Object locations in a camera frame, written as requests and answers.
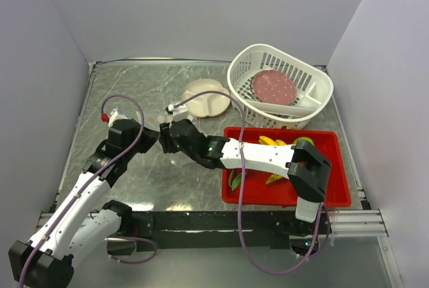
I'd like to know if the clear dotted zip top bag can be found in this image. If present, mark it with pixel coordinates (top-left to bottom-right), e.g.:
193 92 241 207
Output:
135 105 197 167

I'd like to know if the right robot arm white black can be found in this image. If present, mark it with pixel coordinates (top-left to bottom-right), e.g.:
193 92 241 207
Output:
160 119 331 234

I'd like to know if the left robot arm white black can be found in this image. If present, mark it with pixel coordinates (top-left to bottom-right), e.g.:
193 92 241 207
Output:
8 119 160 287

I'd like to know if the pink dragon fruit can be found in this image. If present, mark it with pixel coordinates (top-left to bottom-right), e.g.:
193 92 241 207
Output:
228 169 243 191

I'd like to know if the beige divided plate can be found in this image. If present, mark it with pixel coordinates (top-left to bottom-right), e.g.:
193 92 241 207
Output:
182 78 231 119

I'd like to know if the yellow banana bunch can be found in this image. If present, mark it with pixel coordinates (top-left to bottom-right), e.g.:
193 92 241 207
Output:
258 135 286 186

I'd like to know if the red plastic tray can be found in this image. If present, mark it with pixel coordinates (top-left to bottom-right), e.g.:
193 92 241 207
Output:
243 127 351 208

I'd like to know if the pink dotted plate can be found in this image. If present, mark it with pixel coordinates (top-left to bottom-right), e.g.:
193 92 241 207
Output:
251 70 296 106

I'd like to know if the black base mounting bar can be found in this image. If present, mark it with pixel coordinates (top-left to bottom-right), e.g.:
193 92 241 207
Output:
106 210 332 256

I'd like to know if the white plastic basket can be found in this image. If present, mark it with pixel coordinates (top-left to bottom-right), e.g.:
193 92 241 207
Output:
227 44 334 129

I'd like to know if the green apple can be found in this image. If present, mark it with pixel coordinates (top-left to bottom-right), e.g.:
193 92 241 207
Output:
292 137 314 146

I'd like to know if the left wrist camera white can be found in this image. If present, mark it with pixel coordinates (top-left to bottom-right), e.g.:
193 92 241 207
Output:
101 108 127 127

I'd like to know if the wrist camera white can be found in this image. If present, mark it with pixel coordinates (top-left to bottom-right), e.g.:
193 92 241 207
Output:
166 104 188 123
101 108 127 127

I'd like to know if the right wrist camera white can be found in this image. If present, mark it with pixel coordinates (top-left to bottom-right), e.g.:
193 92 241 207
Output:
166 104 188 123

